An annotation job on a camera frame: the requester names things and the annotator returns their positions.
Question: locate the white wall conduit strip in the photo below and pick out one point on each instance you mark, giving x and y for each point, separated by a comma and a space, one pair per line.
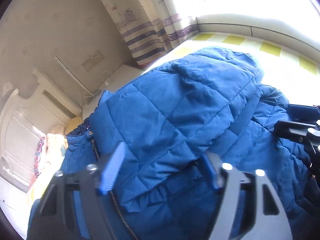
73, 76

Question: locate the white bedside table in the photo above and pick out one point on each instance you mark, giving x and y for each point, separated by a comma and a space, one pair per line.
123, 75

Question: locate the yellow white checkered bed sheet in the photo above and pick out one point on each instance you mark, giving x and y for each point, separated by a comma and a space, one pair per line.
296, 75

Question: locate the beige wall socket panel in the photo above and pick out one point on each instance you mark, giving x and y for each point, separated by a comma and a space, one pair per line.
92, 61

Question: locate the striped patterned curtain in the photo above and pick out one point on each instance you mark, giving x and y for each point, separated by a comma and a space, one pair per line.
152, 28

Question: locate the white wooden headboard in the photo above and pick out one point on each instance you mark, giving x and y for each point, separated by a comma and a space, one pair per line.
25, 121

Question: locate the yellow pillow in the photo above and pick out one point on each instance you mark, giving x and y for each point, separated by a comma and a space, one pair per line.
73, 124

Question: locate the blue quilted puffer jacket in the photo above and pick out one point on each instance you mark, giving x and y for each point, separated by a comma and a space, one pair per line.
211, 100

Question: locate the floral embroidered pillow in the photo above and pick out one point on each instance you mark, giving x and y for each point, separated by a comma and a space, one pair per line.
40, 156

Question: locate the white window sill ledge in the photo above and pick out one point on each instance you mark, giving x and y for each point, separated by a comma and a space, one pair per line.
277, 26

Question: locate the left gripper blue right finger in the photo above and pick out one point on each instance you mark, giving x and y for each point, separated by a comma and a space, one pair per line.
212, 166

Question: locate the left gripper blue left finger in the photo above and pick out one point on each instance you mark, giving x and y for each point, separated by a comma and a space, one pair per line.
109, 166

